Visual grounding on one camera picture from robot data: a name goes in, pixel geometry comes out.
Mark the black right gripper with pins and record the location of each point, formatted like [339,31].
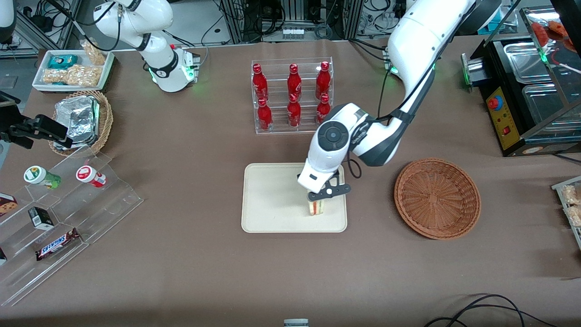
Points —
[18,128]

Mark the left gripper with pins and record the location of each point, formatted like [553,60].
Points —
[298,175]

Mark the triangle sandwich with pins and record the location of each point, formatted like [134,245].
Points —
[316,208]

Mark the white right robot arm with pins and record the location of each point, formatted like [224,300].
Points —
[159,50]

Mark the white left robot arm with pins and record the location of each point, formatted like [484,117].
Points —
[422,41]

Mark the cream rectangular plastic tray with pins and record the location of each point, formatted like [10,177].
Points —
[272,200]

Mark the white snack tray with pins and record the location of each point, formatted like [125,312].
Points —
[41,61]

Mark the small light wicker basket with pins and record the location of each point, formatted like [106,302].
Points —
[105,118]

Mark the large brown wicker basket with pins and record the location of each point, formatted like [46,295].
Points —
[435,200]

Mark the green lidded snack cup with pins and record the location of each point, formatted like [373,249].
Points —
[35,175]

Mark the aluminium foil container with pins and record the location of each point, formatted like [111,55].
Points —
[77,118]

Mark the red lidded snack cup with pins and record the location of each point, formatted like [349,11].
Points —
[85,174]

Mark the clear bag of nuts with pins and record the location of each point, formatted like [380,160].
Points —
[94,53]
[72,76]

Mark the teal snack packet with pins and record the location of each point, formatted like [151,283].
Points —
[62,61]

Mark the red cola bottle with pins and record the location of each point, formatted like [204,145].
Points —
[322,78]
[264,116]
[293,81]
[293,113]
[323,109]
[259,81]

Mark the brown cookie box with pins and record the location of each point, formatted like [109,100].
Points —
[7,204]

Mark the small black carton box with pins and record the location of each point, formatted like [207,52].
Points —
[41,218]

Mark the clear acrylic stepped display stand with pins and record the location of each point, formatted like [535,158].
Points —
[113,200]

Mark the Snickers chocolate bar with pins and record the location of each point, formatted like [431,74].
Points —
[56,245]

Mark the clear acrylic bottle rack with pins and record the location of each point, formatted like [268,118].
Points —
[277,75]

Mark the small grey device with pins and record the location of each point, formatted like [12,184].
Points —
[296,323]

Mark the white power strip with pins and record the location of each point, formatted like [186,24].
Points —
[292,32]

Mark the brown table cloth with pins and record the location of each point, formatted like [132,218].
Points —
[181,272]

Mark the black food warmer machine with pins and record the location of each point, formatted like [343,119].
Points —
[513,113]

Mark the steel food pan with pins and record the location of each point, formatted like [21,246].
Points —
[549,106]
[526,61]

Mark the wrapped pastry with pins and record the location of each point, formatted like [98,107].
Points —
[574,215]
[572,195]

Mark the aluminium frame equipment rack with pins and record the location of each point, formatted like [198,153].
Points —
[272,13]

